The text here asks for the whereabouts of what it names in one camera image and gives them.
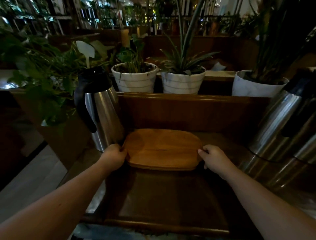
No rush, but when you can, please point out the white striped plant pot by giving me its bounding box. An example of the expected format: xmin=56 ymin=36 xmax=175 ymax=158
xmin=111 ymin=62 xmax=158 ymax=93
xmin=161 ymin=66 xmax=206 ymax=95

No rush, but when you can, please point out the brown wooden tray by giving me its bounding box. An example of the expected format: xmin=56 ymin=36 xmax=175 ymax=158
xmin=123 ymin=129 xmax=204 ymax=171

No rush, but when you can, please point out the person's right hand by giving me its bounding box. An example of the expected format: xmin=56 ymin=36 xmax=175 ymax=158
xmin=197 ymin=145 xmax=234 ymax=180

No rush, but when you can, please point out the person's right forearm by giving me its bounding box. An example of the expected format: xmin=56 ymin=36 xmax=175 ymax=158
xmin=218 ymin=166 xmax=316 ymax=240

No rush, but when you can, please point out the white plant label stake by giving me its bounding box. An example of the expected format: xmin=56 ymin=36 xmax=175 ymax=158
xmin=76 ymin=40 xmax=95 ymax=69

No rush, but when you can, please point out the steel thermos jug black handle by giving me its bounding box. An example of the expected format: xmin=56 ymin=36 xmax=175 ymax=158
xmin=74 ymin=66 xmax=124 ymax=152

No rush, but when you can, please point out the large steel thermos jug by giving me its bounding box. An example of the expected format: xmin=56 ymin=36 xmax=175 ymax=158
xmin=248 ymin=69 xmax=316 ymax=165

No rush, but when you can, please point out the bushy green leafy plant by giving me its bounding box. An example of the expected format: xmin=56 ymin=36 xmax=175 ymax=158
xmin=0 ymin=27 xmax=114 ymax=126

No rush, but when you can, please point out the person's left hand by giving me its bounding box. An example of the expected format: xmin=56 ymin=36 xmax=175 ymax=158
xmin=98 ymin=144 xmax=128 ymax=173

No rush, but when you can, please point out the person's left forearm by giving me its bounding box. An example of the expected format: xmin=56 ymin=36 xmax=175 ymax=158
xmin=0 ymin=159 xmax=114 ymax=240

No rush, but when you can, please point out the tall dark green plant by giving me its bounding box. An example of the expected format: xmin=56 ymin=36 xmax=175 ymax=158
xmin=243 ymin=0 xmax=316 ymax=85

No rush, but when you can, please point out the dark wooden serving cart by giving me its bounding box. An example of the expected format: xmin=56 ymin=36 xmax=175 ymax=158
xmin=58 ymin=92 xmax=316 ymax=240

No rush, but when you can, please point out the small leafy green plant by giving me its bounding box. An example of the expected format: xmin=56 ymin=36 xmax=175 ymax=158
xmin=114 ymin=34 xmax=156 ymax=75

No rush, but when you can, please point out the plain white plant pot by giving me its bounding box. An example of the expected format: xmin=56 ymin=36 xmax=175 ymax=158
xmin=231 ymin=70 xmax=289 ymax=98

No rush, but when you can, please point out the spiky long-leaf green plant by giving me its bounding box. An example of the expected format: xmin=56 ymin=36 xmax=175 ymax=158
xmin=158 ymin=0 xmax=221 ymax=75

